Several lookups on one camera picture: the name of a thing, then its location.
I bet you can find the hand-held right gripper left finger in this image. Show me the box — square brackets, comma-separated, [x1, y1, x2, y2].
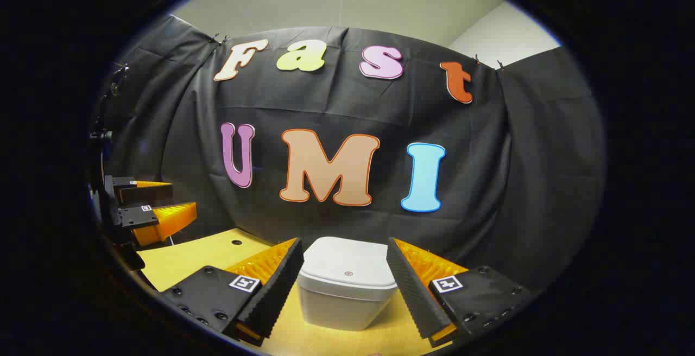
[160, 237, 305, 347]

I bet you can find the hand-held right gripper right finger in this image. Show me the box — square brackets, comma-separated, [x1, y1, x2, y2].
[387, 237, 535, 348]

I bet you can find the grey desktop garbage bin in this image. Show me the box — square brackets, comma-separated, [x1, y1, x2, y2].
[296, 237, 400, 332]

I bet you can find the black backdrop cloth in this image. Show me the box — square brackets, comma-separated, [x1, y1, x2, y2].
[92, 14, 606, 291]

